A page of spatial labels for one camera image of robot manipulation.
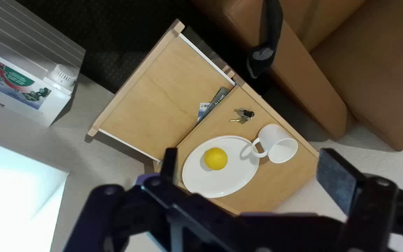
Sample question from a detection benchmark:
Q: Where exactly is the white ceramic mug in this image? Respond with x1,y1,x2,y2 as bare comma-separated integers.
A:
246,125,298,164

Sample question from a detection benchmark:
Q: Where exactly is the tan leather armchair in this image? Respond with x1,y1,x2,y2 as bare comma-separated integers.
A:
192,0,403,150

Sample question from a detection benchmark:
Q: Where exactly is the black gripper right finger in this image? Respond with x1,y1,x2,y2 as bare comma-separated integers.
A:
316,149,364,215

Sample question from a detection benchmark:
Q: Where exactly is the white wall radiator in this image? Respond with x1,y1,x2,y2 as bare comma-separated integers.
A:
0,0,86,126

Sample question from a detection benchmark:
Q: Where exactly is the light wooden nightstand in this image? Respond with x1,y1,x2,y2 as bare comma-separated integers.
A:
160,84,318,215

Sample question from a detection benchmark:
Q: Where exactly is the printed leaflet on radiator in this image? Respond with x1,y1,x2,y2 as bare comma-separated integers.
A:
0,62,52,110

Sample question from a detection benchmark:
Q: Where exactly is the small dark key bunch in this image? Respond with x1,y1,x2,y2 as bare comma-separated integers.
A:
234,110,255,125

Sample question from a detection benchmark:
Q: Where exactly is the wooden pullout table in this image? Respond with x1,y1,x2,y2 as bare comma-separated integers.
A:
88,20,235,163

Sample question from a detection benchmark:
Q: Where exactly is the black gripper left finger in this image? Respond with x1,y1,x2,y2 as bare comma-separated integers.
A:
160,147,178,181

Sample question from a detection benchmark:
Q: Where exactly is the yellow lemon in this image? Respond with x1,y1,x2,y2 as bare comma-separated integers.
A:
203,147,228,171

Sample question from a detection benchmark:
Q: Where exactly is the white oval plate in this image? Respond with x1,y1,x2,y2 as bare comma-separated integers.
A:
182,136,259,199

